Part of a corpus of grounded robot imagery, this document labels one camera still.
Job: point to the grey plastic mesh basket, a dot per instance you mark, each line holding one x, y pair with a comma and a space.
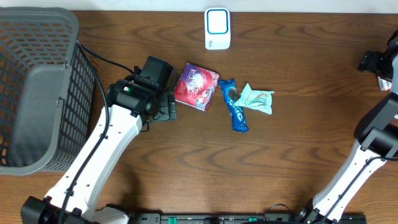
47, 88

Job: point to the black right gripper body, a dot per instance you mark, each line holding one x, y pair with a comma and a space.
379, 63

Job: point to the teal wet wipes pack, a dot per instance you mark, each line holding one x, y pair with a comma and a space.
260, 100

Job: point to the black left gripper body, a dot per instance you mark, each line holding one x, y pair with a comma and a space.
170, 107

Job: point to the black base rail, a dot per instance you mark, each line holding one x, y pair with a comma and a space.
156, 218

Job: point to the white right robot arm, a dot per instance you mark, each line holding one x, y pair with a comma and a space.
375, 144

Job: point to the blue Oreo cookie pack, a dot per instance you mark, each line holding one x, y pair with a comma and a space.
230, 95

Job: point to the red purple snack bag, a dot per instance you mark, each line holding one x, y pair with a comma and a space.
196, 87

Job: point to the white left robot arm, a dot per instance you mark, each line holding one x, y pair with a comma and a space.
130, 104

